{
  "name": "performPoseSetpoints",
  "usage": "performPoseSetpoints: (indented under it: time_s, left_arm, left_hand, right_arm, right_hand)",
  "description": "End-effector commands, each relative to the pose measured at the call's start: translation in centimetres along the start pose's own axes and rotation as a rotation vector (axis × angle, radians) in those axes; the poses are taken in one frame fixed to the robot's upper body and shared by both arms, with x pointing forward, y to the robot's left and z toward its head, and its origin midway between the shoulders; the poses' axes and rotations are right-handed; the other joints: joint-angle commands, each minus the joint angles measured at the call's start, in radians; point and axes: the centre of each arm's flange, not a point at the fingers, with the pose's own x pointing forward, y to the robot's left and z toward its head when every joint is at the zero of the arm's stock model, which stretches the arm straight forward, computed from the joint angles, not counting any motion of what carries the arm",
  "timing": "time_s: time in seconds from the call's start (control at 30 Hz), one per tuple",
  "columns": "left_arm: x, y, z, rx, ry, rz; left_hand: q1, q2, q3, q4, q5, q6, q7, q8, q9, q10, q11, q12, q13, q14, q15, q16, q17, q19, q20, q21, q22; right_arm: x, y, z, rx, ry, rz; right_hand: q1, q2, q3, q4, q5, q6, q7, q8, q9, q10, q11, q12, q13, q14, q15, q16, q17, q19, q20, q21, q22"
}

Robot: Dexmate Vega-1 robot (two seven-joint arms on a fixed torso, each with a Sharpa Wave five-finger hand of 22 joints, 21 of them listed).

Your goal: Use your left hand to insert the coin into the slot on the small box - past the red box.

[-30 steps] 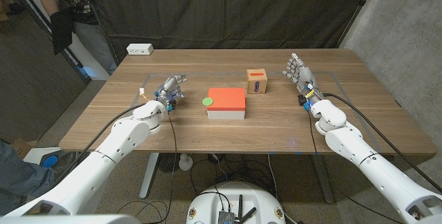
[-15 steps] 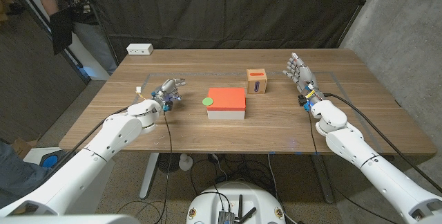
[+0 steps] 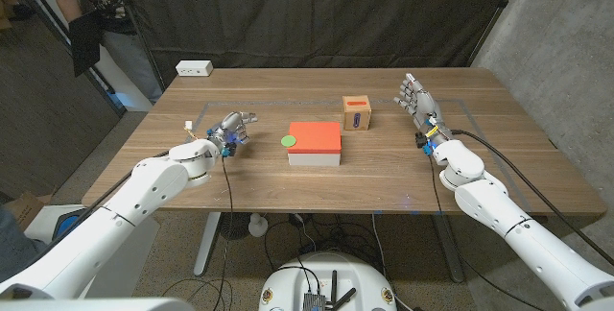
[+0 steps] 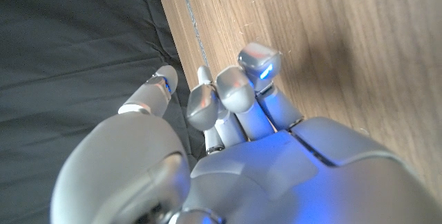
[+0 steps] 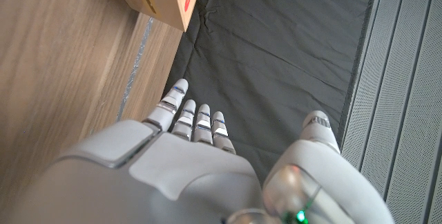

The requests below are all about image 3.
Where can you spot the green round coin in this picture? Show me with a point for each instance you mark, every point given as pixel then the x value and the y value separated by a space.
pixel 288 141

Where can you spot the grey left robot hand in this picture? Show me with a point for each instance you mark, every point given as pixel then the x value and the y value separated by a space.
pixel 230 128

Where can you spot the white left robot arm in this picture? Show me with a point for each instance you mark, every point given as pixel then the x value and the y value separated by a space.
pixel 144 186

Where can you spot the grey table leg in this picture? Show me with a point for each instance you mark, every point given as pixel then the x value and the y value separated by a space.
pixel 448 248

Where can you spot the white table leg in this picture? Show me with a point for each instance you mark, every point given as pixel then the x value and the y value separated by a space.
pixel 207 244

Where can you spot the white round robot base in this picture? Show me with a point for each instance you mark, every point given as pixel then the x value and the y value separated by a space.
pixel 331 277

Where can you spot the grey radio module with antennas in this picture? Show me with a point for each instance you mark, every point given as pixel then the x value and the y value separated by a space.
pixel 314 301

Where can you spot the standing person in jeans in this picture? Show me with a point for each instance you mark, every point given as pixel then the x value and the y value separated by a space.
pixel 125 52

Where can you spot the brown cardboard box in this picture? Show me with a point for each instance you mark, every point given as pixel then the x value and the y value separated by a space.
pixel 26 208

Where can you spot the seated person leg and shoe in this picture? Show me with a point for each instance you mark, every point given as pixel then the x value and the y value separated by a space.
pixel 12 248

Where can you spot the red lidded white box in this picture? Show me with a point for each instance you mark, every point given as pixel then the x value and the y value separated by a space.
pixel 314 138

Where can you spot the small wooden slot box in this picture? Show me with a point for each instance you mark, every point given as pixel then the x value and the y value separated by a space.
pixel 357 114

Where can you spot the small black floor fan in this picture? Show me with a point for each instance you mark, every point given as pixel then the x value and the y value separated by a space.
pixel 234 226

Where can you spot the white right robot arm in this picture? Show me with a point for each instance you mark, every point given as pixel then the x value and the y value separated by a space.
pixel 508 215

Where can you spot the black curtain backdrop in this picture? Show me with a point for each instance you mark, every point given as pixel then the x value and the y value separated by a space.
pixel 312 13

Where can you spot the black backdrop stand pole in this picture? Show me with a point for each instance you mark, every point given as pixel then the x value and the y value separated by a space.
pixel 503 3
pixel 156 68

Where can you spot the grey tape outline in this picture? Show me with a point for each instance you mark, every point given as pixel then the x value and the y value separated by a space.
pixel 336 102

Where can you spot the white power outlet box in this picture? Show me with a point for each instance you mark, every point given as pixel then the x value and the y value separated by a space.
pixel 194 67

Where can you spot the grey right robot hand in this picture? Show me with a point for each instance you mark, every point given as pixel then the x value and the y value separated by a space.
pixel 424 107

